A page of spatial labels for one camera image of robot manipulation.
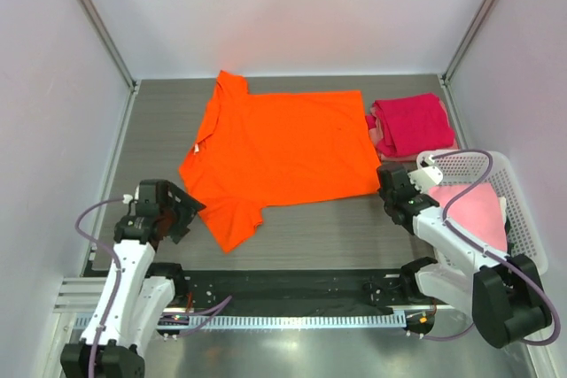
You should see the orange t shirt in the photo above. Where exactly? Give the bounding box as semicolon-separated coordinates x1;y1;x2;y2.
179;71;380;252

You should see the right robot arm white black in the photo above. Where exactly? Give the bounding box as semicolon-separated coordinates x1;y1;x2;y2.
377;153;562;348

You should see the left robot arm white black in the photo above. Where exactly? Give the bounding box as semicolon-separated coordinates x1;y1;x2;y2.
60;179;205;377

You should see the white plastic basket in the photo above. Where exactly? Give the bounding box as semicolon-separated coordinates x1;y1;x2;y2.
416;150;548;275

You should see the folded salmon pink t shirt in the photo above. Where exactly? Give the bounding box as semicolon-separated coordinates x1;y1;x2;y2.
365;101;462;163

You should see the folded magenta t shirt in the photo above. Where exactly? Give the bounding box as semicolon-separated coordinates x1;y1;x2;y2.
365;92;457;158

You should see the light pink t shirt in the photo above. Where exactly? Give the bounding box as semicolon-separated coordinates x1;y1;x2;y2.
427;182;508;252

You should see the black garment in basket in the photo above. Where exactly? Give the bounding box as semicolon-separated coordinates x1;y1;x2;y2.
504;219;515;256

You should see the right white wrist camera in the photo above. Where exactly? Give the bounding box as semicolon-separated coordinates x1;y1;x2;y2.
408;155;443;193

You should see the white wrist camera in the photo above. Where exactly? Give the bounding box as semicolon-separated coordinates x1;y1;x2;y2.
408;155;443;193
121;186;140;206

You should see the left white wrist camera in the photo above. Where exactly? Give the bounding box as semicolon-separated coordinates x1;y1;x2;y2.
121;186;140;206

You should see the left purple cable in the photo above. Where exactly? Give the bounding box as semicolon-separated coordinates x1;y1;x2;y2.
75;194;234;378

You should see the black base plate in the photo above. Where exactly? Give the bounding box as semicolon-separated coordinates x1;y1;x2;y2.
169;269;432;317

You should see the white slotted cable duct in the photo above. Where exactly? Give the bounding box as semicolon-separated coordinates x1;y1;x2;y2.
74;311;406;331

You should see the left aluminium frame post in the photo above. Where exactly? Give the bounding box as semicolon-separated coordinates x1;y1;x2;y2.
77;0;136;91

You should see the aluminium frame post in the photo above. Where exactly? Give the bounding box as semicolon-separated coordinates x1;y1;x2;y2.
77;0;136;91
441;0;499;86

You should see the right aluminium frame post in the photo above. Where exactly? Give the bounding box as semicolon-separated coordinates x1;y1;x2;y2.
441;0;499;86

